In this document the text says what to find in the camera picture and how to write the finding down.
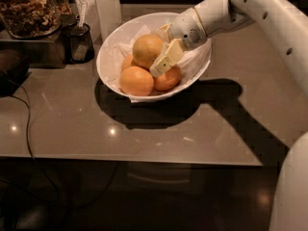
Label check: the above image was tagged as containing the grey metal stand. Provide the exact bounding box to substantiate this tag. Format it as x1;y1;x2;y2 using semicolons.
0;12;76;67

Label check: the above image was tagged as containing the yellow-orange orange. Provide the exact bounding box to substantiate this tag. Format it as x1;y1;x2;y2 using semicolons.
133;34;164;69

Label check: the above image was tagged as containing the front right orange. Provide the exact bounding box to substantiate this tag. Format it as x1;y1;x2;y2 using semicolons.
154;66;182;91

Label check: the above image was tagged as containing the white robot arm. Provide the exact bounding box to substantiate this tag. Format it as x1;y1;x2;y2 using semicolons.
150;0;308;231

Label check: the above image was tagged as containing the white angled bowl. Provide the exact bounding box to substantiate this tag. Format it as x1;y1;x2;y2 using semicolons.
96;13;212;102

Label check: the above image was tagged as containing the white rounded gripper body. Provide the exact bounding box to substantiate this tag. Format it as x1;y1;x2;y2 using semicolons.
167;8;208;50

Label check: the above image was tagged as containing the back hidden orange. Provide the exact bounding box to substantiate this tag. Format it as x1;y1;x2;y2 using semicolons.
121;54;137;70

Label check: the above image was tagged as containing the white upright box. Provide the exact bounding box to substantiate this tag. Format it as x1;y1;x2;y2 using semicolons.
86;0;122;40

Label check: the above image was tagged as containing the front left orange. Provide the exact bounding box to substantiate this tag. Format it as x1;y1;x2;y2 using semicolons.
119;66;154;96

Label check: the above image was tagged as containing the black mesh cup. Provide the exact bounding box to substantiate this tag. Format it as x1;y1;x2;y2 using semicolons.
61;23;94;64

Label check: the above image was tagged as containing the dark box on left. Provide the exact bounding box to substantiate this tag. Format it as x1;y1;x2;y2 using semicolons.
0;50;30;96

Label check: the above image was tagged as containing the white utensil in cup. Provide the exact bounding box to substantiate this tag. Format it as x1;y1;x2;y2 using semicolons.
77;0;88;29

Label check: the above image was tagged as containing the white paper towel liner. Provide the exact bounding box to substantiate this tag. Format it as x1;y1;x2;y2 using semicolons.
101;26;212;102

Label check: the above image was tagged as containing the glass jar of walnuts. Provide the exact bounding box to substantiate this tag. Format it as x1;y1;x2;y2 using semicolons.
0;0;61;39

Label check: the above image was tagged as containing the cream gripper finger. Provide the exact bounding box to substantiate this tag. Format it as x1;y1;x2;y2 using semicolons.
149;38;185;77
153;23;170;42

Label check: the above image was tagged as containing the black cable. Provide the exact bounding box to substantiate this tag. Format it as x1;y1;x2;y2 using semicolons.
0;77;121;210

